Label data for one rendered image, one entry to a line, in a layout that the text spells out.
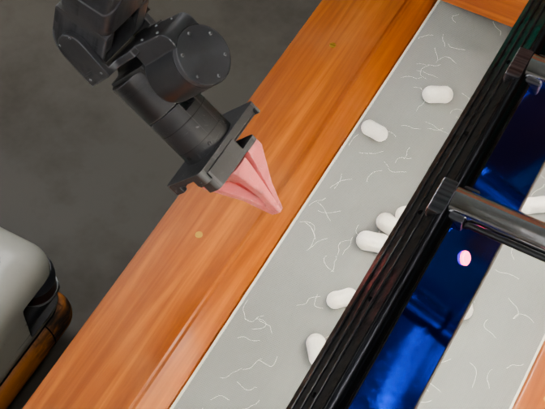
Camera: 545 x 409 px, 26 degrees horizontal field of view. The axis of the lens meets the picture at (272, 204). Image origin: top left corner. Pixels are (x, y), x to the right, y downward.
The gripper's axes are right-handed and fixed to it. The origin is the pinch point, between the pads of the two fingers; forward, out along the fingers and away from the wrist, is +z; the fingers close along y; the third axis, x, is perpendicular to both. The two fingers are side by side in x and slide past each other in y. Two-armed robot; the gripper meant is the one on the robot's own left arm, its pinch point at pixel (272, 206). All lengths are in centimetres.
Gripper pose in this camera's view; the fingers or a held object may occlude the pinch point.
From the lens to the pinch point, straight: 117.9
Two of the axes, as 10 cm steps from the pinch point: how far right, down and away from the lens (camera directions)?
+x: -5.6, 1.9, 8.1
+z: 6.7, 6.7, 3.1
